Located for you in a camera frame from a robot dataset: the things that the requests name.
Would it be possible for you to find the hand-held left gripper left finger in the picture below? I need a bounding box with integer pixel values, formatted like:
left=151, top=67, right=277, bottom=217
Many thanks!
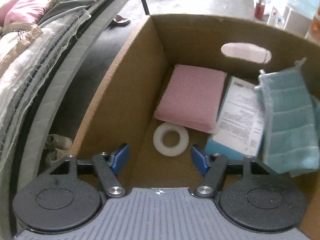
left=46, top=143, right=131, bottom=198

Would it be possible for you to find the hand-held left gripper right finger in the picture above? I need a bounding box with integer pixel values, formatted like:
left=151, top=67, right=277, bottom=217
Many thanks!
left=191, top=144, right=278, bottom=198

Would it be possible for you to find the white tape roll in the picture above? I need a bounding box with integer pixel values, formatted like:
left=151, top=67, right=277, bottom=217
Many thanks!
left=153, top=122, right=188, bottom=158

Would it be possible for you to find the light blue paper box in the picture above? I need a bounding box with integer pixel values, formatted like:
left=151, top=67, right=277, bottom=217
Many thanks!
left=205, top=76, right=267, bottom=160

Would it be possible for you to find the pink cloth pack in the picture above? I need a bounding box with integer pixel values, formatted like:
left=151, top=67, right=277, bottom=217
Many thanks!
left=154, top=64, right=228, bottom=133

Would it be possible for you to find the brown cardboard box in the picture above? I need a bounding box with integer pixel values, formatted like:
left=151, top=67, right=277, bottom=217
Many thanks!
left=11, top=14, right=320, bottom=240

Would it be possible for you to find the teal towel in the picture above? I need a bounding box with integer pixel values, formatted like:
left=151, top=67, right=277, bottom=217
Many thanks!
left=254, top=57, right=320, bottom=178

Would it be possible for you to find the crumpled beige cloth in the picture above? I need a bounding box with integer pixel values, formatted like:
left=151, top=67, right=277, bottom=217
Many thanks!
left=45, top=134, right=73, bottom=165

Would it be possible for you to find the bed with bedding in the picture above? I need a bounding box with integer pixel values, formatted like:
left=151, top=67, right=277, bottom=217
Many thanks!
left=0, top=0, right=150, bottom=240

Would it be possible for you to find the brown slipper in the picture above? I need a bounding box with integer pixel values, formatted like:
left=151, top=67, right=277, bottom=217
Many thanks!
left=112, top=14, right=131, bottom=26

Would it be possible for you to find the red bottle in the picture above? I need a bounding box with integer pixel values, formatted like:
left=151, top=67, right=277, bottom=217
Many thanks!
left=254, top=0, right=267, bottom=19

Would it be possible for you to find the white cabinet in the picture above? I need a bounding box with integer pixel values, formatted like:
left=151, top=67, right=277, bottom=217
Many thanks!
left=266, top=4, right=317, bottom=37

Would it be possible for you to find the patterned folded mattress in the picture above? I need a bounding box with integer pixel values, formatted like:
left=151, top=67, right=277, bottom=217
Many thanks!
left=305, top=12, right=320, bottom=43

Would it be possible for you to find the pink pillow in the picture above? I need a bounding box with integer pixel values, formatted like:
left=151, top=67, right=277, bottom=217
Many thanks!
left=0, top=0, right=53, bottom=27

